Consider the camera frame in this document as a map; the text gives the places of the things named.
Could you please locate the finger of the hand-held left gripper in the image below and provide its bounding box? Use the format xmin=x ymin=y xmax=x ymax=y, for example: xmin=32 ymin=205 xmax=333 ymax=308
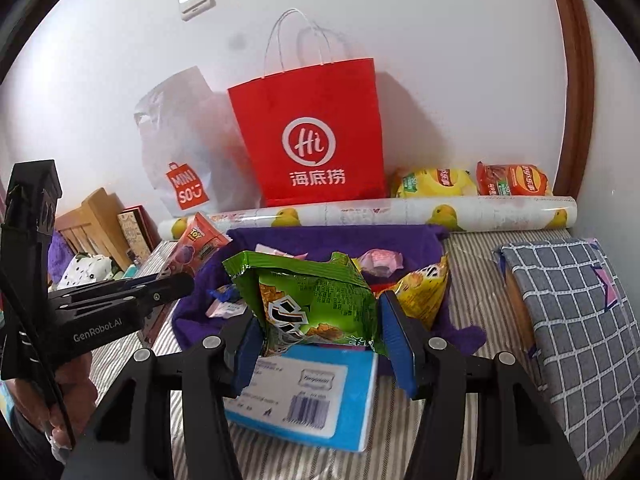
xmin=49 ymin=273 xmax=196 ymax=312

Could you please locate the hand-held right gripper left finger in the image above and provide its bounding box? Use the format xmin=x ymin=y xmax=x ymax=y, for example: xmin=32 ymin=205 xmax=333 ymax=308
xmin=60 ymin=310 xmax=266 ymax=480

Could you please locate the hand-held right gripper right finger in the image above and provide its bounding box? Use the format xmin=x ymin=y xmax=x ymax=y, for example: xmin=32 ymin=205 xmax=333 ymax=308
xmin=378 ymin=290 xmax=586 ymax=480

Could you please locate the white lychee print packet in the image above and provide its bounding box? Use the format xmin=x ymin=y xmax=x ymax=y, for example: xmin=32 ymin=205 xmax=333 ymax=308
xmin=206 ymin=300 xmax=249 ymax=319

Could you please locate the yellow triangular snack bag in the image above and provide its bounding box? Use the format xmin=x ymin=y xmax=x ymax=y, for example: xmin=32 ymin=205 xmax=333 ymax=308
xmin=376 ymin=252 xmax=452 ymax=332

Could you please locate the red purple cartoon packet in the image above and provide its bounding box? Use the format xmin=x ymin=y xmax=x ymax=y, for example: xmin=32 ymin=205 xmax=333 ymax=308
xmin=141 ymin=212 xmax=233 ymax=346

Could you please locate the pale pink snack packet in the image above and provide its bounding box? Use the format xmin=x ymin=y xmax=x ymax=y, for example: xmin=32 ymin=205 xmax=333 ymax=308
xmin=360 ymin=249 xmax=405 ymax=277

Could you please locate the green snack packet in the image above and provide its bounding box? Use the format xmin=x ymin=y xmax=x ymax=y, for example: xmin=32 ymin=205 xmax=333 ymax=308
xmin=222 ymin=250 xmax=389 ymax=359

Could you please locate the pink white snack packet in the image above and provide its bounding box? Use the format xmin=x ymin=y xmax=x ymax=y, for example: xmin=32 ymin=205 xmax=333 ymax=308
xmin=255 ymin=243 xmax=309 ymax=262

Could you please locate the person's left hand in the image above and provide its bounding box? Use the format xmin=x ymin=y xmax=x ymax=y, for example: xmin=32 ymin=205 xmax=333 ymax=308
xmin=10 ymin=354 xmax=99 ymax=449

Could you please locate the patterned book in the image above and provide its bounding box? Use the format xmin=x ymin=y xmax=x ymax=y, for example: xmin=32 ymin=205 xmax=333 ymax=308
xmin=117 ymin=205 xmax=159 ymax=264

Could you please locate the white dotted pillow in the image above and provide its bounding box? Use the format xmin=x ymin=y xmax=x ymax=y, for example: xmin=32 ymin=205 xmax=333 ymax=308
xmin=57 ymin=254 xmax=119 ymax=291

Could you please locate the purple cloth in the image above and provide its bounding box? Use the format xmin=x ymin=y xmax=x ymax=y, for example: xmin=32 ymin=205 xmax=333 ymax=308
xmin=49 ymin=232 xmax=76 ymax=282

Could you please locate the blue tissue pack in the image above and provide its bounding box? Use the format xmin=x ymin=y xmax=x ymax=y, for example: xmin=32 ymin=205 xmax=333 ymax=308
xmin=222 ymin=347 xmax=380 ymax=453

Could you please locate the wooden headboard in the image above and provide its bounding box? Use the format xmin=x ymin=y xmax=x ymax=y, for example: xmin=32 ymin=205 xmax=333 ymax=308
xmin=55 ymin=187 xmax=132 ymax=272

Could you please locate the purple towel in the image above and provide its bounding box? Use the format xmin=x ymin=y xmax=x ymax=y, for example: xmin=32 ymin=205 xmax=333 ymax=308
xmin=172 ymin=225 xmax=487 ymax=361

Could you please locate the white plastic shopping bag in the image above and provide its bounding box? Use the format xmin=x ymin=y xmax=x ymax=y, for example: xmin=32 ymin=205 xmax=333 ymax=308
xmin=134 ymin=66 xmax=261 ymax=216

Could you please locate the yellow chip bag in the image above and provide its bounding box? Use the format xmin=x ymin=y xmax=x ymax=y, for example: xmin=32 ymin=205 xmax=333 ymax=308
xmin=390 ymin=166 xmax=477 ymax=199

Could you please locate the lemon print wallpaper roll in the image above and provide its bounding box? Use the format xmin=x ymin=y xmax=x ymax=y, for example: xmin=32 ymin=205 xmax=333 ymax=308
xmin=160 ymin=196 xmax=578 ymax=241

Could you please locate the grey checked cloth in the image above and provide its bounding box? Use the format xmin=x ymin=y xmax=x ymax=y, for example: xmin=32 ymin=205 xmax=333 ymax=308
xmin=492 ymin=237 xmax=640 ymax=476

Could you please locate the orange chip bag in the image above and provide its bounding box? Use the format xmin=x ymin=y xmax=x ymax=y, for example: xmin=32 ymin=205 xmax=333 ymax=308
xmin=475 ymin=161 xmax=554 ymax=197

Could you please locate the red paper bag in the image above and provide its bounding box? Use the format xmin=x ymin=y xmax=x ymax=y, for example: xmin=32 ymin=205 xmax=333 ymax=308
xmin=227 ymin=8 xmax=389 ymax=207

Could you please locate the brown wooden door frame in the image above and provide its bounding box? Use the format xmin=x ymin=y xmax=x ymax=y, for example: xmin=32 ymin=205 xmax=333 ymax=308
xmin=544 ymin=0 xmax=597 ymax=197

